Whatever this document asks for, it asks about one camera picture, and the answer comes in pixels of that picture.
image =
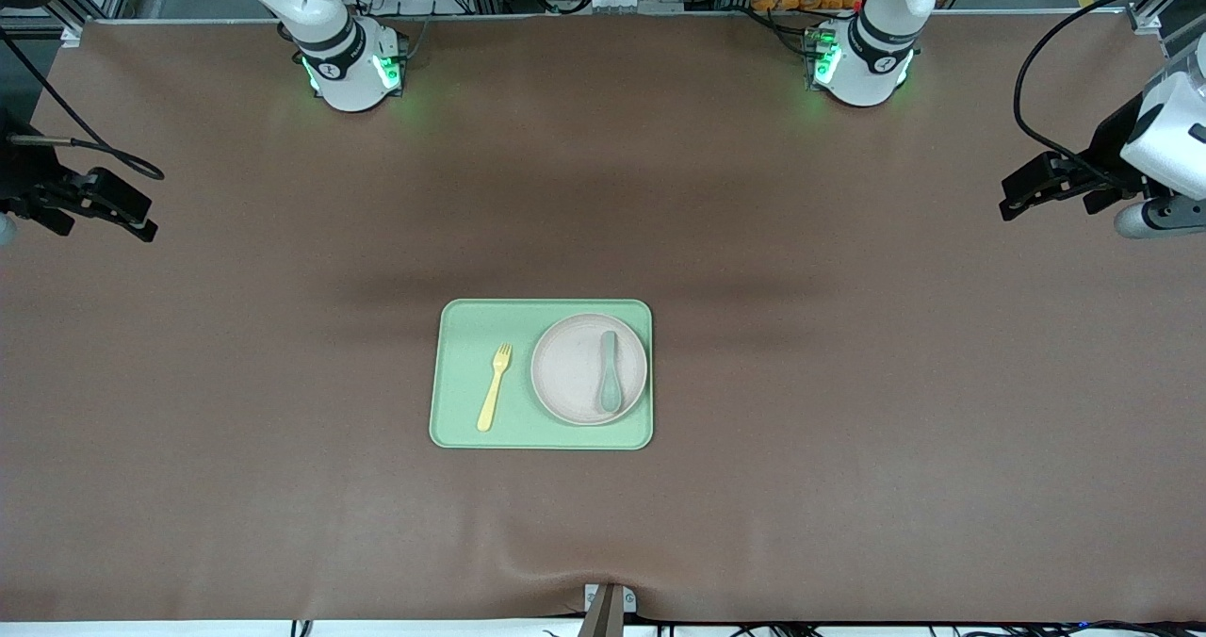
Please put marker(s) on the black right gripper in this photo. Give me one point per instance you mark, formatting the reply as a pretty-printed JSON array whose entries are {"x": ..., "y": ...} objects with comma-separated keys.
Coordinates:
[{"x": 17, "y": 181}]

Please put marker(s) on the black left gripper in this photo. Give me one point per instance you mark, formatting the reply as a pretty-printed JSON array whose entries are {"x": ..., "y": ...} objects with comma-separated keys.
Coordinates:
[{"x": 1113, "y": 150}]

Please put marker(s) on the yellow plastic fork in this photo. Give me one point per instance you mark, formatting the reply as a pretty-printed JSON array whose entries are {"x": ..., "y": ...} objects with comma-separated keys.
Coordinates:
[{"x": 494, "y": 392}]

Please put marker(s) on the sage green plastic spoon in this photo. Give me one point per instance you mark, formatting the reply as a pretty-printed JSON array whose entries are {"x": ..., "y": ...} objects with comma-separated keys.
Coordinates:
[{"x": 610, "y": 383}]

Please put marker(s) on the beige round plate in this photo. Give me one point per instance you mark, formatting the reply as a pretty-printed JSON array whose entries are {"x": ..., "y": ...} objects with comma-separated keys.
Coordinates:
[{"x": 565, "y": 373}]

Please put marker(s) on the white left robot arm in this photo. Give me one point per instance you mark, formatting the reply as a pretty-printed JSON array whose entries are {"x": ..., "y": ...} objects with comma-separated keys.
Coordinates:
[{"x": 876, "y": 53}]

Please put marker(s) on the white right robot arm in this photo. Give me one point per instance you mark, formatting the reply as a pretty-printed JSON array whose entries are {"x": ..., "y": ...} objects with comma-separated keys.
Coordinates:
[{"x": 349, "y": 62}]

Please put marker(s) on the light green rectangular tray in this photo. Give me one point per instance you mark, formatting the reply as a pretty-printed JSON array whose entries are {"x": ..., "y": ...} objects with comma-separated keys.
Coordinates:
[{"x": 471, "y": 335}]

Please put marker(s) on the grey metal table bracket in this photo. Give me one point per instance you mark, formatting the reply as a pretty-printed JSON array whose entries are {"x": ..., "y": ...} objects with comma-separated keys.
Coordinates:
[{"x": 592, "y": 599}]

